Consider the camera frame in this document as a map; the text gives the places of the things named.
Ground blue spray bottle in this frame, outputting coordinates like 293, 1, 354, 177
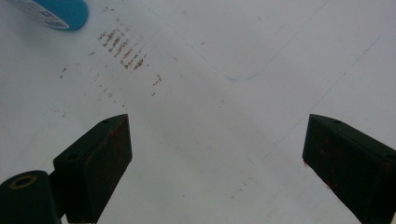
6, 0, 90, 32

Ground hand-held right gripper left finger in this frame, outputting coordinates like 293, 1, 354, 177
52, 113, 134, 224

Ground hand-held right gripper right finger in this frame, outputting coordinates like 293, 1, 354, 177
302, 113, 396, 224

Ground white sheet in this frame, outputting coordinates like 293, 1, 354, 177
0, 0, 396, 224

